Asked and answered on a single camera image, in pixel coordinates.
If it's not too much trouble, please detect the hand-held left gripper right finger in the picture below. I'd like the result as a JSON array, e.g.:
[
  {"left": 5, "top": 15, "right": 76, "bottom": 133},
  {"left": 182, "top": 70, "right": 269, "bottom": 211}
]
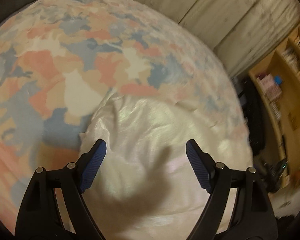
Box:
[{"left": 186, "top": 139, "right": 277, "bottom": 240}]

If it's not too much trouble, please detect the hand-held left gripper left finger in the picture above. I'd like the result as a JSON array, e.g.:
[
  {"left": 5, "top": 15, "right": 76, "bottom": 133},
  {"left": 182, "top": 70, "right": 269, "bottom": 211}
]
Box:
[{"left": 15, "top": 139, "right": 107, "bottom": 240}]

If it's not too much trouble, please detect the white shiny puffer jacket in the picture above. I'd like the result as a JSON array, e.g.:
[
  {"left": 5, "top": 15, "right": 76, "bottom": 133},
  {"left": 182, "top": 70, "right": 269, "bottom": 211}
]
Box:
[{"left": 79, "top": 89, "right": 253, "bottom": 240}]

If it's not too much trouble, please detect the curved wooden shelf unit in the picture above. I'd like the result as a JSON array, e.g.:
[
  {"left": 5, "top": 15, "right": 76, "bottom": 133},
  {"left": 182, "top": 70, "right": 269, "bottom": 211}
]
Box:
[{"left": 249, "top": 17, "right": 300, "bottom": 189}]

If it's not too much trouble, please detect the bed with floral cover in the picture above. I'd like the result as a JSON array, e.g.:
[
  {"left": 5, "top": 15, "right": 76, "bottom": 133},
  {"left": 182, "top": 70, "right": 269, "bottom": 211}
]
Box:
[{"left": 0, "top": 0, "right": 252, "bottom": 235}]

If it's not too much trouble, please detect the pink mini drawer box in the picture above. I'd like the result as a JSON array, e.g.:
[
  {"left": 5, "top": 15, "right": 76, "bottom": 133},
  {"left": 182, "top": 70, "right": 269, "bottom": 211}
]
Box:
[{"left": 261, "top": 76, "right": 282, "bottom": 101}]

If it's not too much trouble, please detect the cream patterned curtain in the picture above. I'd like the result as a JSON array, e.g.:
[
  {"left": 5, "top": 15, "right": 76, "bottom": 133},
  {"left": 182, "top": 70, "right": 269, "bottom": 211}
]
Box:
[{"left": 90, "top": 0, "right": 300, "bottom": 73}]

